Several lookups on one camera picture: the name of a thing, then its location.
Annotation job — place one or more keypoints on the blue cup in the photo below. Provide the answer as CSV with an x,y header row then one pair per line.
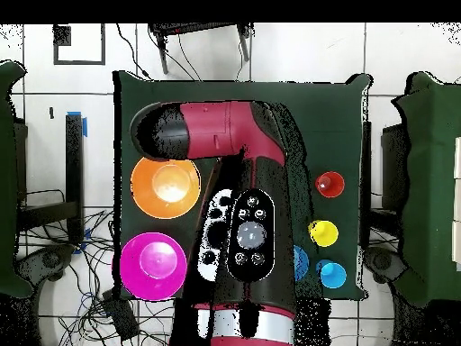
x,y
332,274

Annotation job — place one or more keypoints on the pink bowl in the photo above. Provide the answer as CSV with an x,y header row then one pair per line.
x,y
153,266

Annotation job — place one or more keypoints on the neighbouring green cloth table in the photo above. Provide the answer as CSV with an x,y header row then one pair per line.
x,y
7,180
432,180

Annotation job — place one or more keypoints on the blue tape strip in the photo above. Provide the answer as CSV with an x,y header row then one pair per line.
x,y
85,126

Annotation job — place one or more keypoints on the black table frame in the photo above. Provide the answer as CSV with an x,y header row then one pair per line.
x,y
74,162

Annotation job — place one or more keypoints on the black stool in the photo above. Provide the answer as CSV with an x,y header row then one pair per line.
x,y
194,28

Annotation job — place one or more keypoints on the orange bowl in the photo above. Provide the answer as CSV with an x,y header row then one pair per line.
x,y
144,191

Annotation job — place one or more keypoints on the small blue bowl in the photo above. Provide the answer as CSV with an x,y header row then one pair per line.
x,y
300,263

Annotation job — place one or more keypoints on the dark green tablecloth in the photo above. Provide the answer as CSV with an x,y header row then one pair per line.
x,y
324,119

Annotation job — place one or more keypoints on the grey robot pedestal foot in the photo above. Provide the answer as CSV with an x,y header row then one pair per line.
x,y
381,263
50,259

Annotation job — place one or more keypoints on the black floor box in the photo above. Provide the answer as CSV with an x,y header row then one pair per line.
x,y
120,315

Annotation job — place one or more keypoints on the black floor frame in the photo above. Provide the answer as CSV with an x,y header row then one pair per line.
x,y
79,63

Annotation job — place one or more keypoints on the red cup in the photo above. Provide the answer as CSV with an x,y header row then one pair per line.
x,y
330,184

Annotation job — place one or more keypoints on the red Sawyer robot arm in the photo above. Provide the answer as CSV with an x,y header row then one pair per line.
x,y
216,129

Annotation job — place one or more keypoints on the yellow cup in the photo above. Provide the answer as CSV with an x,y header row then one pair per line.
x,y
324,233

